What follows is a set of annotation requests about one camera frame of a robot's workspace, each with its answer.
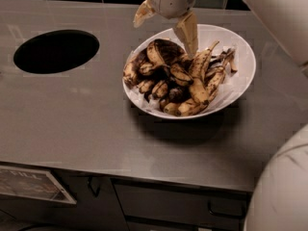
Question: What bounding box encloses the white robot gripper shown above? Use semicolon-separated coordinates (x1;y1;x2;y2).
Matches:
133;0;198;58

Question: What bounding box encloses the dark spotted curved banana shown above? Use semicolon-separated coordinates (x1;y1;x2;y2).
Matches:
146;38;185;65

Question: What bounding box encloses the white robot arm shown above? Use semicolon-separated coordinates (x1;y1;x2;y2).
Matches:
134;0;308;231

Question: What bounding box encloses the white oval bowl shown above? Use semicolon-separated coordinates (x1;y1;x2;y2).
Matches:
122;24;256;120

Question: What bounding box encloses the upright spotted banana with stem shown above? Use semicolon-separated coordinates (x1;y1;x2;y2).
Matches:
189;40;219;81

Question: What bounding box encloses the long spotted banana left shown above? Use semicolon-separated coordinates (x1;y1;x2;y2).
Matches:
123;49;148;89

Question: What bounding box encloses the dark banana peel right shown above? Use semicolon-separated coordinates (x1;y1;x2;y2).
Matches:
210;48;238;73

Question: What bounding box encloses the spotted banana front centre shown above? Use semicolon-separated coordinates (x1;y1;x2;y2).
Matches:
189;78;209;105

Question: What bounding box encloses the spotted banana bottom rim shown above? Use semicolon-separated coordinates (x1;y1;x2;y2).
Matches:
163;90;218;116

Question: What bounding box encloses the round counter trash opening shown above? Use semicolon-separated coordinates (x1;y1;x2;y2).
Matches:
13;30;100;74

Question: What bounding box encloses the grey cabinet drawer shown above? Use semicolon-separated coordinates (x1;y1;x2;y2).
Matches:
115;183;247;231

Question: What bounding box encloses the framed sign on cabinet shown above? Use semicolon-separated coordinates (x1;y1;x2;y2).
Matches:
0;166;77;204

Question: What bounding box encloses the black cabinet door handle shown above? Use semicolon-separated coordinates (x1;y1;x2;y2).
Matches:
87;176;101;197

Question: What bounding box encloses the black drawer handle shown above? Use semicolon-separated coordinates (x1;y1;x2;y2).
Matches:
207;201;245;219

